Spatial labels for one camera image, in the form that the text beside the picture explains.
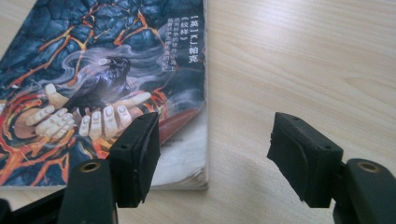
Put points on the dark illustrated magazine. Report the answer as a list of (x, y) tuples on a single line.
[(93, 62)]

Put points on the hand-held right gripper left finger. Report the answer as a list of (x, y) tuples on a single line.
[(134, 161)]

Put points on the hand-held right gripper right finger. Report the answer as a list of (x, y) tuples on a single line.
[(308, 165)]

